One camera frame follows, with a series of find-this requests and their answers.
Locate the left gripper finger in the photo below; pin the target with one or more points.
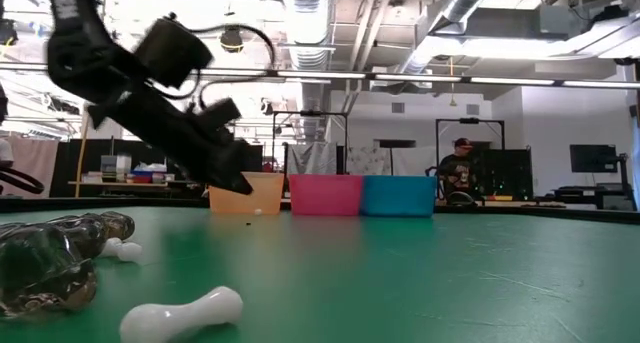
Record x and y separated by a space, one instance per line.
230 173

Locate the orange plastic bin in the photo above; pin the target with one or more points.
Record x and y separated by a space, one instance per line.
265 198

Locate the pink plastic bin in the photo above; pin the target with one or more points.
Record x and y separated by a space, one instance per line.
325 195

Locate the blue plastic bin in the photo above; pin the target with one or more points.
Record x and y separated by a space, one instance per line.
399 197

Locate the blue and red box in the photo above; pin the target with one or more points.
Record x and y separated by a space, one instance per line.
145 177

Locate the clear plastic storage box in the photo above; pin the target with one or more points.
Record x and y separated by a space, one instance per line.
116 164

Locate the wooden shelf board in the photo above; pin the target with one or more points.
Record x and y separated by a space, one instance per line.
85 183

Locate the round black ceiling device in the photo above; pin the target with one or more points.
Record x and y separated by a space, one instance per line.
231 40

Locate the pink curtain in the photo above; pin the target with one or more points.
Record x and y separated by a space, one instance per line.
35 158

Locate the black screen on stand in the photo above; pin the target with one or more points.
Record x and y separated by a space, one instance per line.
397 143

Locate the green table mat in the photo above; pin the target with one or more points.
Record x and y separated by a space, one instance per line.
500 293

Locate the black office desk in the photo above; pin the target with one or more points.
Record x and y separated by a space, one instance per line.
585 192

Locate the black computer monitor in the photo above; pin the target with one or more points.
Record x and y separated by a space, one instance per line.
592 158

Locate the black monitor stand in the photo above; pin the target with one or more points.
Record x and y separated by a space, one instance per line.
625 173

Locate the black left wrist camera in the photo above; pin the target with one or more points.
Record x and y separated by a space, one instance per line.
172 50

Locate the black partition wall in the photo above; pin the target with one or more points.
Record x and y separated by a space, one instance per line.
90 155

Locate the grey cloth on frame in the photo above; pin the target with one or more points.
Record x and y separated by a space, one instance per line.
312 158

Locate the black metal rig frame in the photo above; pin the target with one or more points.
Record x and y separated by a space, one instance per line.
310 113
470 120

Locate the black table frame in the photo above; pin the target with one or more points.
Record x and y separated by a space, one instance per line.
65 204

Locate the silver ceiling air duct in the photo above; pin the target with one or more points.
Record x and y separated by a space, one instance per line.
452 10
306 28

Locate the long ceiling light rail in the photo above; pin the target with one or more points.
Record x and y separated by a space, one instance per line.
400 77

